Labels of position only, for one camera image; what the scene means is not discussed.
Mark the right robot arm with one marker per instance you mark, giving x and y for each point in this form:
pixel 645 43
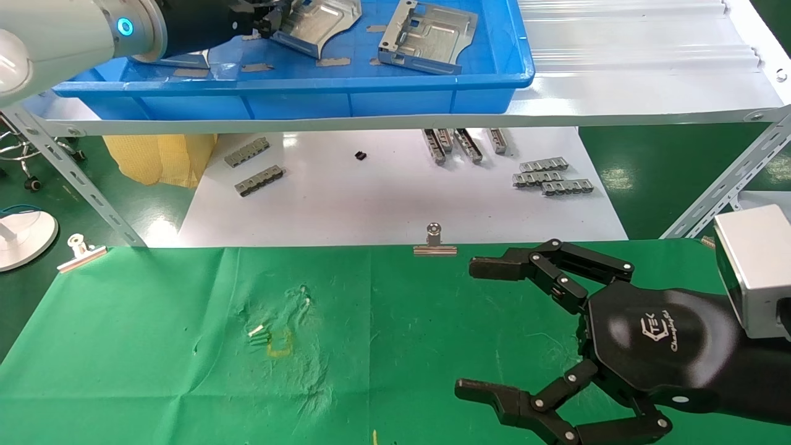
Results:
pixel 766 371

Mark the blue plastic bin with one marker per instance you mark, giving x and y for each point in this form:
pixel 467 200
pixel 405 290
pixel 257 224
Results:
pixel 309 105

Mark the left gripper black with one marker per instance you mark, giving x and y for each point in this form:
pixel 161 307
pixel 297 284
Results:
pixel 204 25

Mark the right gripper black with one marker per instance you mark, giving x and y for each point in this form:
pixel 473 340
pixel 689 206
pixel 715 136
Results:
pixel 661 346

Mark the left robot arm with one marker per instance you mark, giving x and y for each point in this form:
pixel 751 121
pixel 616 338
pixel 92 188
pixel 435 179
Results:
pixel 62 37

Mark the white metal shelf board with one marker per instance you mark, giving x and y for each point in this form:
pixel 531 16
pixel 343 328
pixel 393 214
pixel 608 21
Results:
pixel 618 62

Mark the white round stand base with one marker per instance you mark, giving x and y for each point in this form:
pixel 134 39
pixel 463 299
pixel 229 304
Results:
pixel 34 238

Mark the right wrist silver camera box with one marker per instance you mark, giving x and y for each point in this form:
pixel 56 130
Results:
pixel 760 266

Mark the chrome stool base with casters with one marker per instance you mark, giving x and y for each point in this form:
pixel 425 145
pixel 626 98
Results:
pixel 32 183

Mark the yellow woven bag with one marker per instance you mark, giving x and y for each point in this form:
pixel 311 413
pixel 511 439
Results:
pixel 160 161

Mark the stamped sheet metal bracket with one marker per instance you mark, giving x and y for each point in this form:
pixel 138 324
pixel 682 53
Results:
pixel 432 37
pixel 185 62
pixel 321 25

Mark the perforated grey shelf angle brace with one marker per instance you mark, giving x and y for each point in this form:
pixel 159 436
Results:
pixel 729 179
pixel 80 179

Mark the green table cloth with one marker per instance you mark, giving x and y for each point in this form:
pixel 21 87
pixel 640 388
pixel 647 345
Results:
pixel 185 371

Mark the small grey metal rail part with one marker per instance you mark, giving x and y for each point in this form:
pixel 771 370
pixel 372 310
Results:
pixel 433 147
pixel 497 141
pixel 260 181
pixel 567 187
pixel 446 139
pixel 246 152
pixel 544 165
pixel 468 146
pixel 536 179

